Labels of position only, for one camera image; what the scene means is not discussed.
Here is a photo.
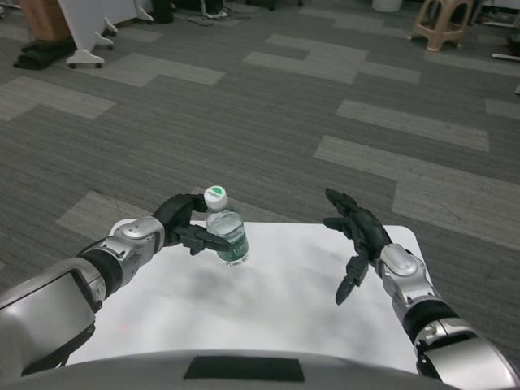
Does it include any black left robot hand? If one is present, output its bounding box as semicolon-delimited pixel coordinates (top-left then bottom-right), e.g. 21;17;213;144
153;193;231;257

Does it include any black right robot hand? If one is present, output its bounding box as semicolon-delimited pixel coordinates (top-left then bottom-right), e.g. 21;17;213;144
323;188;393;306

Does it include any clear water bottle green-white cap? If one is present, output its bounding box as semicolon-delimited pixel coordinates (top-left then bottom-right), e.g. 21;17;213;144
202;185;250;268

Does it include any black waste bin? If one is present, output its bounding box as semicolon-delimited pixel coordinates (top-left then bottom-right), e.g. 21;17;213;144
152;0;176;24

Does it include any black bag on floor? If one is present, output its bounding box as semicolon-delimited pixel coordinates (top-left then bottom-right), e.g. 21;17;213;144
13;38;78;71

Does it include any beige plastic stool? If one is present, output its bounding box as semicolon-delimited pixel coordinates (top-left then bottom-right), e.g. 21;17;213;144
408;0;475;53

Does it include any white partition panel on casters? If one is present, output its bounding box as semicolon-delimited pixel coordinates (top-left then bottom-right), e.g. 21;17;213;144
103;0;155;36
56;0;115;69

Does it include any brown cardboard box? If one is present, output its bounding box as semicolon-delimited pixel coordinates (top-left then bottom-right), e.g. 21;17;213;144
19;0;62;41

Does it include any white power strip with cables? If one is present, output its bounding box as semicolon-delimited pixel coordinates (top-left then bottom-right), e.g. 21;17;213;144
186;10;257;28

